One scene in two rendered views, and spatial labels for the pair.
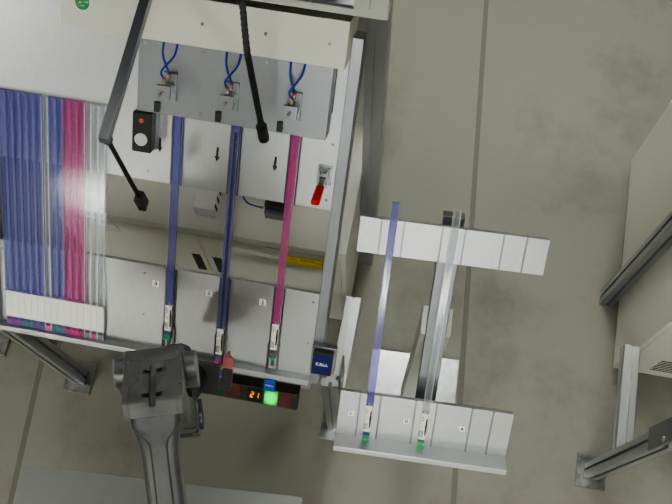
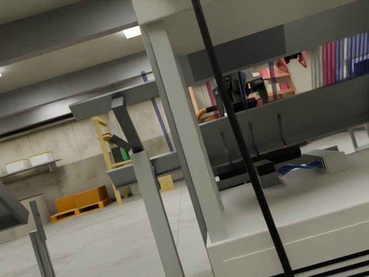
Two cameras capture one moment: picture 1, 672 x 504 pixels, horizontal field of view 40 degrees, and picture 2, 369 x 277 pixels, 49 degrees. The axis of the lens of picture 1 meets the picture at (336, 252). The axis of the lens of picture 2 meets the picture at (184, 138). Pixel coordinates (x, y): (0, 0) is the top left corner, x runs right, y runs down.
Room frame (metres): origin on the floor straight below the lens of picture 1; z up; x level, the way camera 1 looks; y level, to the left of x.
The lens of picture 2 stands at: (1.98, -0.25, 0.78)
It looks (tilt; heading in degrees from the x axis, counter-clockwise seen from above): 1 degrees up; 171
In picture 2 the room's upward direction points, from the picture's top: 17 degrees counter-clockwise
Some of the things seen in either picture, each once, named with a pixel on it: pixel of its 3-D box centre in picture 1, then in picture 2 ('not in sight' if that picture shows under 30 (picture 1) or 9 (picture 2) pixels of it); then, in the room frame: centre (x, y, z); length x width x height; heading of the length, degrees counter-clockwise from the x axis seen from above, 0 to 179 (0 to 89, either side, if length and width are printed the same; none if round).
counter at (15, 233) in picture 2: not in sight; (16, 217); (-8.08, -3.03, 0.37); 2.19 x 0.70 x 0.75; 172
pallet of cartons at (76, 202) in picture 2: not in sight; (80, 203); (-8.51, -1.61, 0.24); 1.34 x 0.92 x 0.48; 82
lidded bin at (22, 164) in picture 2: not in sight; (17, 166); (-8.96, -2.91, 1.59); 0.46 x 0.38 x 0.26; 82
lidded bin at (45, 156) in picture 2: not in sight; (41, 159); (-8.87, -2.27, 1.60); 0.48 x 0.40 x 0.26; 82
